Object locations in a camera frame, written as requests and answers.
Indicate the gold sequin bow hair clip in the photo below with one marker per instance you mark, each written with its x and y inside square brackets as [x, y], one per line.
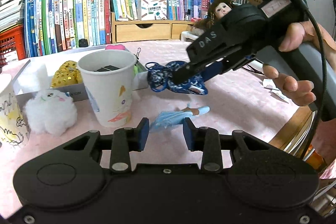
[67, 74]

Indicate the white pocket printer box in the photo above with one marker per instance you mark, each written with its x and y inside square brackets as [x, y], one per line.
[151, 10]

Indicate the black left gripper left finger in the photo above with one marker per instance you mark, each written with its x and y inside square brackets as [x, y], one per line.
[126, 140]

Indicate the light blue fabric piece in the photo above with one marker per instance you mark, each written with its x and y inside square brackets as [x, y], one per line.
[170, 119]

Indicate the grey cardboard box tray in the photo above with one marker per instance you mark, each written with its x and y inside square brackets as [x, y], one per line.
[36, 92]

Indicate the paper cup with scribbles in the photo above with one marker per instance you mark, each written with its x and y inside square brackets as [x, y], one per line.
[14, 131]

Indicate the long-haired doll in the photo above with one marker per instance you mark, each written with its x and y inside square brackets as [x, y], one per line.
[217, 10]

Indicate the stack of horizontal books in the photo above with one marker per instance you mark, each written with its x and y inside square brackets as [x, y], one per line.
[11, 13]

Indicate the blue patterned fabric pouch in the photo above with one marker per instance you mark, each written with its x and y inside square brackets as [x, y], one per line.
[160, 77]

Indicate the pink bedspread cloth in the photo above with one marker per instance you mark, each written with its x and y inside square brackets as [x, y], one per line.
[237, 100]

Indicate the row of upright books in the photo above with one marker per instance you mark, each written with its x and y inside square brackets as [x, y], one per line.
[52, 26]

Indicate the red plastic crate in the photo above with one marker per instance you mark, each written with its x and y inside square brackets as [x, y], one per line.
[12, 44]

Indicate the green and pink felt flower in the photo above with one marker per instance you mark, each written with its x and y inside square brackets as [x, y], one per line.
[118, 47]

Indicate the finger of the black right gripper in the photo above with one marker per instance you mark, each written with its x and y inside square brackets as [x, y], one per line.
[231, 59]
[212, 70]

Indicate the white paper cup with drawing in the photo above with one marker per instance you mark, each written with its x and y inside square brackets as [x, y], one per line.
[108, 79]

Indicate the wooden drawer organizer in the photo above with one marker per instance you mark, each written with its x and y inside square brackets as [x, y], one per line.
[144, 30]

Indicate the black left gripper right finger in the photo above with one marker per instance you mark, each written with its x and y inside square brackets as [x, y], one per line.
[206, 140]

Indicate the white plastic pipe frame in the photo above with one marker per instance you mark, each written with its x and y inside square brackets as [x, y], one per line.
[185, 35]

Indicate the white fluffy plush toy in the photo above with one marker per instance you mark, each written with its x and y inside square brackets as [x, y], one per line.
[50, 110]

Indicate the black binder clip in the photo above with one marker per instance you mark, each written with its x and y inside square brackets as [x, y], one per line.
[138, 52]

